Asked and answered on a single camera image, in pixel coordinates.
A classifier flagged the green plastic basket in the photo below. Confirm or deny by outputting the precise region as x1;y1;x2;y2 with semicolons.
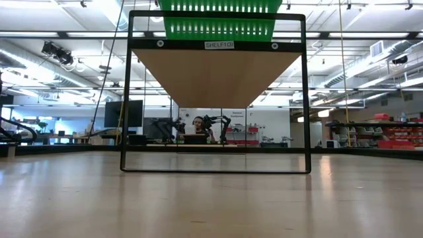
157;0;284;42

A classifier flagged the black-framed wooden shelf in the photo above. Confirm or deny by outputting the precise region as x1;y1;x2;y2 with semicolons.
120;9;312;175

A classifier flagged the white shelf label sticker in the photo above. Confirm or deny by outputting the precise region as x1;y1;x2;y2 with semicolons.
204;40;235;50

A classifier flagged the person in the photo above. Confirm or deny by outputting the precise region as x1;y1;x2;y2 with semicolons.
192;115;216;143

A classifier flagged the white rack with red bins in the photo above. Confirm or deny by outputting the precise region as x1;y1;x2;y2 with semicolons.
226;124;260;147

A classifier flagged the black monitor screen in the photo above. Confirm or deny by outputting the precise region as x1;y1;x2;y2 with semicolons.
104;100;144;128

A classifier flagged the black ceiling device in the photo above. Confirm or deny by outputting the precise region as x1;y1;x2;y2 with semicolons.
41;41;75;66

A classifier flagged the shelving with red bins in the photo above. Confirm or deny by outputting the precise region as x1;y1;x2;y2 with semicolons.
325;112;423;150

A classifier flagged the black curved tube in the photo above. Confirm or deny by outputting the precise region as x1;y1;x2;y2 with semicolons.
0;116;38;144

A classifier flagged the black hanging cable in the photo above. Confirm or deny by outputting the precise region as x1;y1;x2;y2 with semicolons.
87;0;126;139

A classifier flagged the black aluminium table frame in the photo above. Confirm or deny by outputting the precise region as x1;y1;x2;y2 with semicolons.
0;144;423;161

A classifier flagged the black ceiling light rail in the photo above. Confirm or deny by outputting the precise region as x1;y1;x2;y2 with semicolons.
0;30;423;41

